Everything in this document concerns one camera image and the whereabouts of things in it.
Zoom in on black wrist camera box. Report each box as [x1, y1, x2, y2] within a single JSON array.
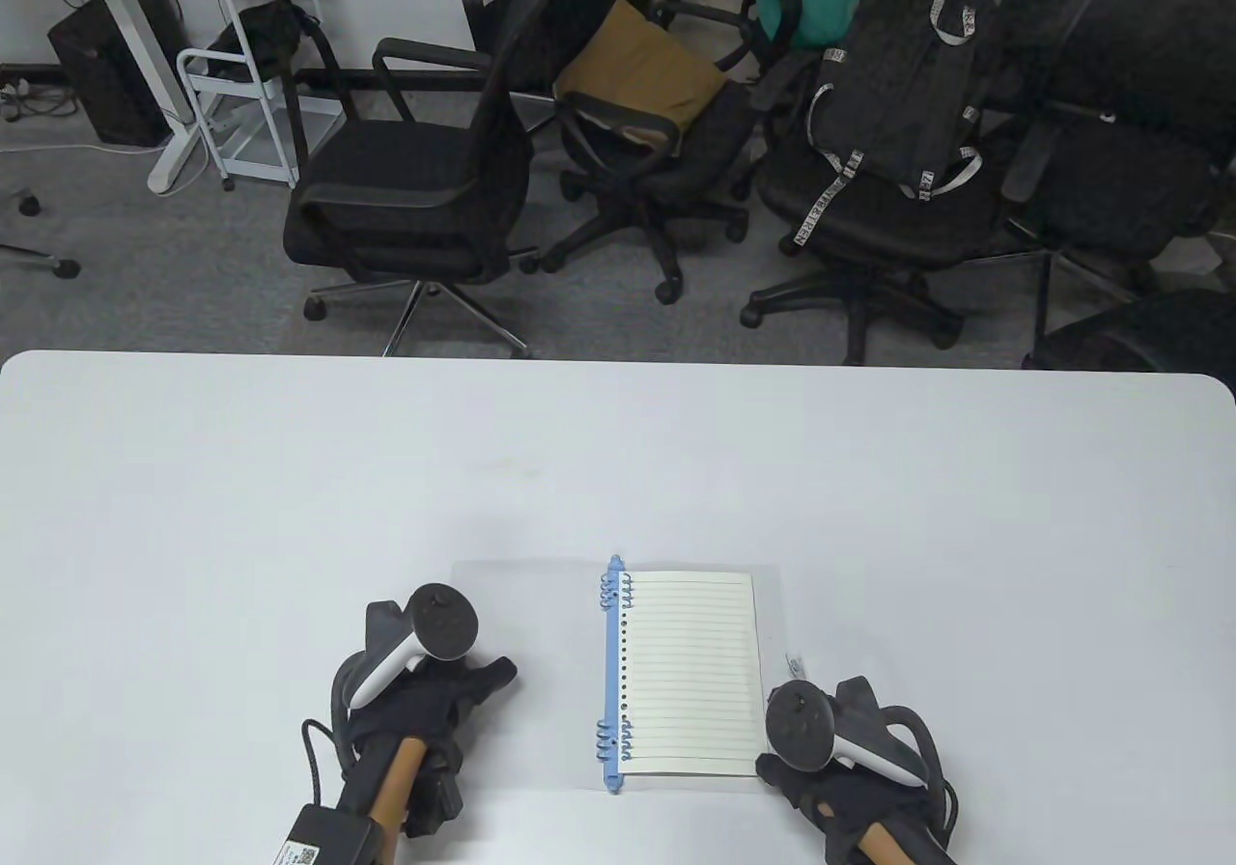
[[261, 802, 402, 865]]

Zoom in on black office chair chrome base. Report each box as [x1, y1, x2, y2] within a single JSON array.
[[282, 0, 563, 359]]

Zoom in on black cable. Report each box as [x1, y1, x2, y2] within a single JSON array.
[[301, 718, 351, 808]]

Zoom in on person's left forearm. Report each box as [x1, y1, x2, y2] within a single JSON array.
[[367, 738, 426, 837]]

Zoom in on black backpack white straps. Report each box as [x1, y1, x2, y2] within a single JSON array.
[[792, 0, 996, 253]]

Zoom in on clear ring binder blue spine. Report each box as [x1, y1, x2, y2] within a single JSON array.
[[449, 553, 807, 795]]

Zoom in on black bag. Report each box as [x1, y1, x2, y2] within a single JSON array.
[[208, 0, 324, 84]]

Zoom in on white metal trolley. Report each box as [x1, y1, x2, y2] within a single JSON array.
[[126, 0, 349, 192]]

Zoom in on brown cushion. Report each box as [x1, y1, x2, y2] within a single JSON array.
[[555, 0, 730, 147]]

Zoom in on black office chair with armrests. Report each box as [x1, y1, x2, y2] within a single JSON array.
[[451, 0, 759, 306]]

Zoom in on lined loose-leaf paper stack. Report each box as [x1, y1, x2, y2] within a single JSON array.
[[616, 571, 764, 777]]

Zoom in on person's right hand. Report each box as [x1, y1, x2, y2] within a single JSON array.
[[756, 754, 957, 865]]

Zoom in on person's left hand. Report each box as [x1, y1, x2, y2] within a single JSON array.
[[333, 657, 518, 760]]

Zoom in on black computer tower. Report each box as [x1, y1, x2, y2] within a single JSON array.
[[48, 0, 189, 147]]

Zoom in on black padded office chair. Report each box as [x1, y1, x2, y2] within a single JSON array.
[[1022, 288, 1236, 371]]

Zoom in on office chair base with casters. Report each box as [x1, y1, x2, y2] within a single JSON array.
[[0, 187, 81, 279]]

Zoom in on white standing desk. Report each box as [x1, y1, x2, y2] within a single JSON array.
[[0, 0, 209, 195]]

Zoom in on black mesh office chair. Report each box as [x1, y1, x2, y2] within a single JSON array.
[[985, 0, 1236, 345]]

